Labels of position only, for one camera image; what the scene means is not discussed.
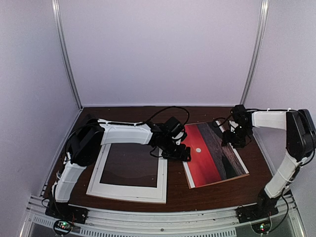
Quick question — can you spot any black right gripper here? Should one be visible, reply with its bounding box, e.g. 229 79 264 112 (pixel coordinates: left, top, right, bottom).
222 124 253 148

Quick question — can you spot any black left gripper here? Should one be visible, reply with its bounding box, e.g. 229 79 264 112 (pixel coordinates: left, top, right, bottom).
160 137 191 162

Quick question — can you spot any brown backing board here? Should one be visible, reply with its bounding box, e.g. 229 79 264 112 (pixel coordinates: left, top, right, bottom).
182 120 249 190

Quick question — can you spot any red and dark photo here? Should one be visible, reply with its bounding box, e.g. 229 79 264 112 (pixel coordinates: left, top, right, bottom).
182 120 249 189

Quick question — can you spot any white picture frame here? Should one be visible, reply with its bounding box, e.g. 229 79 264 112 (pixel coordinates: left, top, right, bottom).
85 143 168 205

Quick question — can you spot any clear acrylic sheet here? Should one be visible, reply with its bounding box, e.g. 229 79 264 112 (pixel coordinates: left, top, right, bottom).
100 144 158 188

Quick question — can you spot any white mat board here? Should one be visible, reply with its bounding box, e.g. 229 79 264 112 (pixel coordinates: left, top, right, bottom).
88 144 165 198

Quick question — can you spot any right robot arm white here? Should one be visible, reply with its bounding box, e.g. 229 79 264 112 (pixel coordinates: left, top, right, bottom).
222 105 316 199

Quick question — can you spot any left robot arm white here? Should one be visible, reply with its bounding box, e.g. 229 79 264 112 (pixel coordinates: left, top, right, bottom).
49 117 191 219

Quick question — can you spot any right controller board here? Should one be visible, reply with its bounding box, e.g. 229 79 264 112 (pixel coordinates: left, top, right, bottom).
251 220 272 235

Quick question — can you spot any controller board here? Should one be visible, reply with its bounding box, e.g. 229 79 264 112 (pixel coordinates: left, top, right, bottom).
251 220 272 235
53 220 74 236

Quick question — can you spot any left controller board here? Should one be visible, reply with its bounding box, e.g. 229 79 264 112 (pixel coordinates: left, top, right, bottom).
53 220 74 236

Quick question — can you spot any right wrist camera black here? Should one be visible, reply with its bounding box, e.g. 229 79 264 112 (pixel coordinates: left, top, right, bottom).
231 104 247 123

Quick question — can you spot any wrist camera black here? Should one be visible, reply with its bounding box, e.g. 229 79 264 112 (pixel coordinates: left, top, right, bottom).
164 117 184 137
231 104 247 123

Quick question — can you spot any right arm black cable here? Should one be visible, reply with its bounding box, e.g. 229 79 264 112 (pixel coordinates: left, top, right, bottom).
212 118 234 128

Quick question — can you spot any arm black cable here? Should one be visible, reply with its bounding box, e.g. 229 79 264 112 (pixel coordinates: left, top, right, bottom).
144 106 191 129
212 118 234 128

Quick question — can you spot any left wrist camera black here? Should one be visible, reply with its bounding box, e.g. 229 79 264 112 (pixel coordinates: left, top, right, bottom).
164 117 184 137

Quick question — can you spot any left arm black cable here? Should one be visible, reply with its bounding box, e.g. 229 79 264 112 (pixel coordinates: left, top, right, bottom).
144 106 191 129

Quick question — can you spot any aluminium front rail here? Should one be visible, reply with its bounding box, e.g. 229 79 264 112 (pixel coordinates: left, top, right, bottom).
18 192 301 237

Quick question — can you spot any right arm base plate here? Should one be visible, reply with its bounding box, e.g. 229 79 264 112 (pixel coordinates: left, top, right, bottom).
236 189 280 223

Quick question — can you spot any aluminium corner post right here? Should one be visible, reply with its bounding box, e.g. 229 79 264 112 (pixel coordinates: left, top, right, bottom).
240 0 270 105

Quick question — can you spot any aluminium corner post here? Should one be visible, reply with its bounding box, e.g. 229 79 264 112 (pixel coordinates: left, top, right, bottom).
51 0 83 110
240 0 270 105

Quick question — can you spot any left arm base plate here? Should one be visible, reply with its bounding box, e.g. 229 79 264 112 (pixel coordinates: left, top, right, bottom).
45 195 88 224

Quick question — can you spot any aluminium corner post left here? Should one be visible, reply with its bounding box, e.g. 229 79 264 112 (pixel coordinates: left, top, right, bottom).
51 0 83 110

